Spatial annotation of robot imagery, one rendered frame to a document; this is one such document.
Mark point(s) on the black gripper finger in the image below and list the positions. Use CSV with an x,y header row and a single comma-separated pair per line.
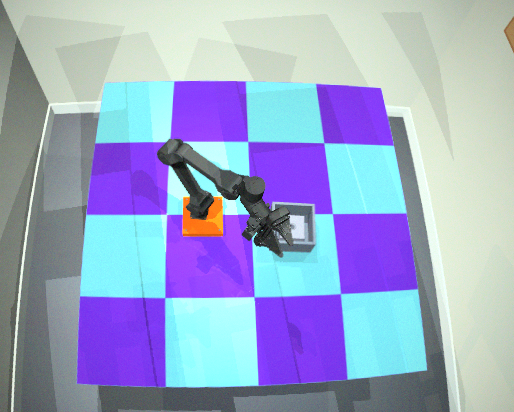
x,y
274,245
283,227

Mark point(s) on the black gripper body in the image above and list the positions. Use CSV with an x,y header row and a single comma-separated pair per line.
x,y
271,218

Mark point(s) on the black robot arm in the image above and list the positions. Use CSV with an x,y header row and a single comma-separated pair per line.
x,y
176,154

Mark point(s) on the white square plate with hole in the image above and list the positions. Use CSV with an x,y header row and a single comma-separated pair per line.
x,y
297,228

